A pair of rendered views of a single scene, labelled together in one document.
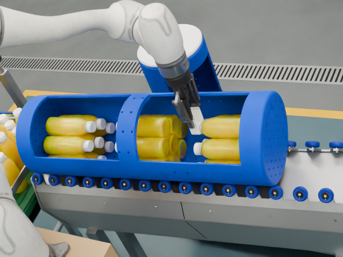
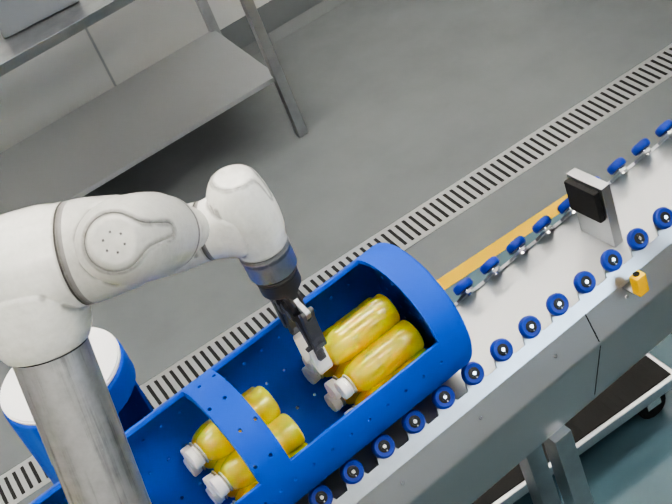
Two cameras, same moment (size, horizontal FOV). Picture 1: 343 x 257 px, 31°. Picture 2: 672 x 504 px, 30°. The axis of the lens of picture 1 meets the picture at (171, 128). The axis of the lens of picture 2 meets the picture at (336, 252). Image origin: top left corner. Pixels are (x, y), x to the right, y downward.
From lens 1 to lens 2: 140 cm
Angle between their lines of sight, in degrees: 44
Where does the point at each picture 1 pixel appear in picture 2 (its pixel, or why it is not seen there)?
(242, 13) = not seen: outside the picture
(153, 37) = (259, 210)
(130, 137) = (260, 427)
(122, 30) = not seen: hidden behind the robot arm
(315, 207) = (526, 355)
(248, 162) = (445, 329)
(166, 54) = (279, 233)
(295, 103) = not seen: hidden behind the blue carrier
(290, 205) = (498, 378)
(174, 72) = (290, 261)
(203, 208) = (391, 488)
